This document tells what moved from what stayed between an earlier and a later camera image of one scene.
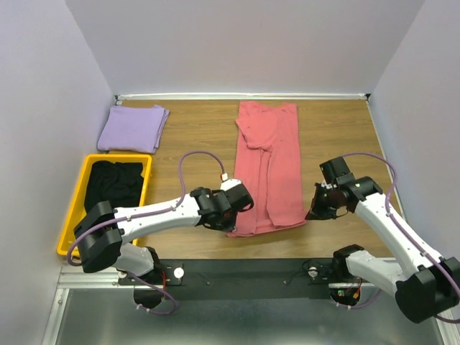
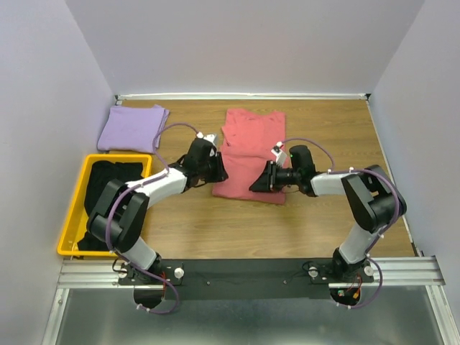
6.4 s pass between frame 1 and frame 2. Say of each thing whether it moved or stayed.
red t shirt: moved
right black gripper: moved
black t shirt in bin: stayed
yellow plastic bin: stayed
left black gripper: moved
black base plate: stayed
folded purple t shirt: stayed
